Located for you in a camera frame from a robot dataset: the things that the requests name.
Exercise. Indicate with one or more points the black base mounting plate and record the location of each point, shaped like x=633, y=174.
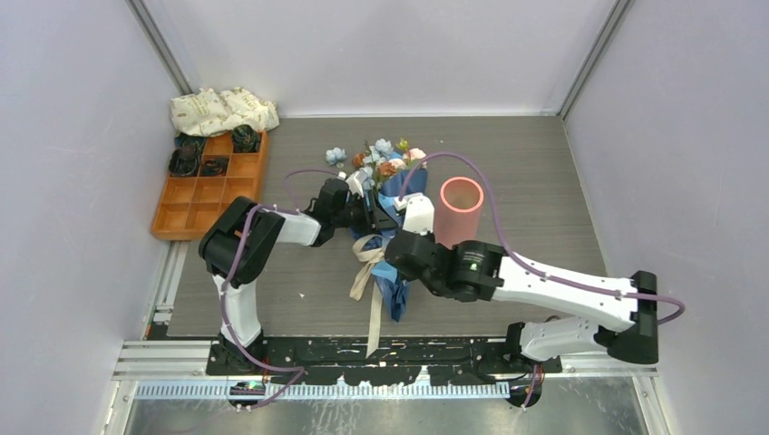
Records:
x=397, y=360

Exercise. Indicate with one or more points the cream patterned cloth bag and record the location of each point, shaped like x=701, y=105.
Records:
x=209, y=113

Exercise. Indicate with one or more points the beige ribbon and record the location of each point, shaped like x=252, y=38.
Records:
x=369, y=258

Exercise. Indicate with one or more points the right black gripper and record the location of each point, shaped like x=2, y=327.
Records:
x=431, y=236

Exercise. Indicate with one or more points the pink cylindrical vase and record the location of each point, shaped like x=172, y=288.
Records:
x=458, y=211

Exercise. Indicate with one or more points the dark rolled sock top right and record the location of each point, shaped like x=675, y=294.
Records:
x=245, y=139

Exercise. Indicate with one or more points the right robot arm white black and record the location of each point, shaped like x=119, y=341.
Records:
x=618, y=315

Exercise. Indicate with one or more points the dark rolled sock left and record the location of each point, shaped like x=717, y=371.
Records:
x=184, y=162

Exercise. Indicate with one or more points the orange compartment tray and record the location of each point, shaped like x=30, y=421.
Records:
x=188, y=207

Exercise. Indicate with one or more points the aluminium rail frame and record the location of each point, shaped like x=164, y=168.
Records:
x=162, y=386

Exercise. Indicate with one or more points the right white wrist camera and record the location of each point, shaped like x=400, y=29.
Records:
x=418, y=213

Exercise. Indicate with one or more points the dark rolled sock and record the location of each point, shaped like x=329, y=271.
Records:
x=184, y=162
x=245, y=139
x=214, y=167

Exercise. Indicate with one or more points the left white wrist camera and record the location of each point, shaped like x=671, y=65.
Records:
x=359, y=181

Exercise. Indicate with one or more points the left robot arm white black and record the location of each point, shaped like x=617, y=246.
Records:
x=237, y=247

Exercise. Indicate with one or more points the dark rolled sock middle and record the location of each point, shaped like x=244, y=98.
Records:
x=214, y=167

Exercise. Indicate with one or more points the flower bouquet blue paper wrap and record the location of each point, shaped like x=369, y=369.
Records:
x=379, y=174

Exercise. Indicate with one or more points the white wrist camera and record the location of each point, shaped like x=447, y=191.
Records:
x=359, y=181
x=418, y=213

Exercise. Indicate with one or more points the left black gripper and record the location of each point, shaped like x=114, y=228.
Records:
x=374, y=220

